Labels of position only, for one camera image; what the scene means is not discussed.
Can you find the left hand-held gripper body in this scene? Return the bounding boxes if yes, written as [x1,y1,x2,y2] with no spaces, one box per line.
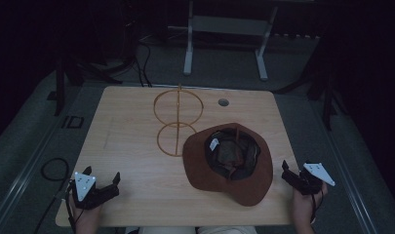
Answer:
[71,171,120,211]

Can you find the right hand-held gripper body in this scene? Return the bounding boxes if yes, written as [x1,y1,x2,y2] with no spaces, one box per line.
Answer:
[281,162,336,196]

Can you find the brown felt hat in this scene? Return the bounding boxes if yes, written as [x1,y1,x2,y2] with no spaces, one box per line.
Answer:
[181,122,274,208]

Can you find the wooden ring hat stand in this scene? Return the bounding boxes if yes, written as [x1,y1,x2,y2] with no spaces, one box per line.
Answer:
[152,83,205,158]

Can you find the person's right hand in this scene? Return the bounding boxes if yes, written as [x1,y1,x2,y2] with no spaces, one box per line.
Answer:
[291,182,329,225]

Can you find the person's left hand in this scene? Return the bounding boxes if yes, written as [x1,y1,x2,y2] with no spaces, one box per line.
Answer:
[69,197,103,229]

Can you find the black tripod stand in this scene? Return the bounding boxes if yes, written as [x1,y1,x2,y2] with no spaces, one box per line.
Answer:
[272,32,349,132]
[47,0,138,117]

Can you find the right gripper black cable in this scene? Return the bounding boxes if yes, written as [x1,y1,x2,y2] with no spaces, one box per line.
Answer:
[309,191,325,225]

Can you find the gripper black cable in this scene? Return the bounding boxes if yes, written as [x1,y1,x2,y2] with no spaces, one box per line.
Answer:
[309,191,325,225]
[64,181,85,234]

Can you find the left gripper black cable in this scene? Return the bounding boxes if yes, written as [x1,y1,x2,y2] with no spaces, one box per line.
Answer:
[64,181,85,234]

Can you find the black looped floor cable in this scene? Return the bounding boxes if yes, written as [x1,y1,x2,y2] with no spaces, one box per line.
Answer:
[33,157,71,234]

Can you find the black rectangular floor frame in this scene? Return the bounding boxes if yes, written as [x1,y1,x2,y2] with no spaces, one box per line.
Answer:
[60,115,86,130]

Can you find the black floor cables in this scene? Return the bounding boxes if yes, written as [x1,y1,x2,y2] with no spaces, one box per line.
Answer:
[133,40,154,88]

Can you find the white metal table frame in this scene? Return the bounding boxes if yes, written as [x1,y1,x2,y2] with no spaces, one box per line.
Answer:
[182,0,279,82]

